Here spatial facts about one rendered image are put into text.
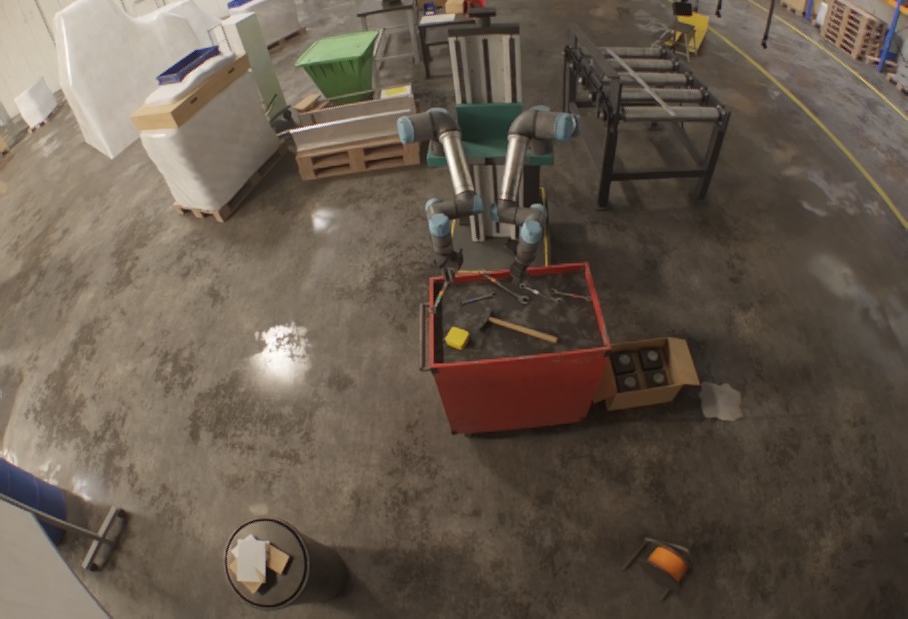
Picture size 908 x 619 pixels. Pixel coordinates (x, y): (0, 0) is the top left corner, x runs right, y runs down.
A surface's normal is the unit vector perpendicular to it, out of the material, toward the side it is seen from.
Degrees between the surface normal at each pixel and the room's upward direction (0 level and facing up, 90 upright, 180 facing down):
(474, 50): 90
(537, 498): 0
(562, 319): 0
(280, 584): 0
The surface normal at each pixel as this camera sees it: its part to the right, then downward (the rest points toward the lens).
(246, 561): 0.10, -0.66
